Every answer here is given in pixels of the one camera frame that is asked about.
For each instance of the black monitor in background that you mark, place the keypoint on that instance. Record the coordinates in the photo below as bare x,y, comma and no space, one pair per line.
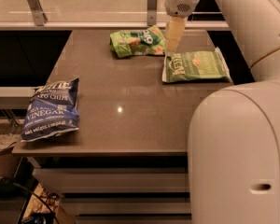
206,10

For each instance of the blue kettle chip bag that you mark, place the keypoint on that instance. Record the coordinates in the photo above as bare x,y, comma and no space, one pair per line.
52,111

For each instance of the middle metal railing post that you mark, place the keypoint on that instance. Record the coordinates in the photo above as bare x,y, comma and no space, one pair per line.
152,12

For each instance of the left metal railing post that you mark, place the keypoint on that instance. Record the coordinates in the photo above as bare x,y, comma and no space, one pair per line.
39,16

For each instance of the green rice chip bag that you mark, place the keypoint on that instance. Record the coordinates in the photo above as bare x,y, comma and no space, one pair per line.
138,43

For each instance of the green jalapeno chip bag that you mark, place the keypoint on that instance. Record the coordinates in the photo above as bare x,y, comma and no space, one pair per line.
195,66

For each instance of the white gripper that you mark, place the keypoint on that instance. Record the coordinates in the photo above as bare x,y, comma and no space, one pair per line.
179,6

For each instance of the grey drawer cabinet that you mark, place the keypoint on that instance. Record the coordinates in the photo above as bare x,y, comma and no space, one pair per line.
127,162

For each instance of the metal railing post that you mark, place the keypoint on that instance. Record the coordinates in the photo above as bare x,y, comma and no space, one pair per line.
39,16
152,12

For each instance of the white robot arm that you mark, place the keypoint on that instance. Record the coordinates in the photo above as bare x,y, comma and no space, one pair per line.
234,134

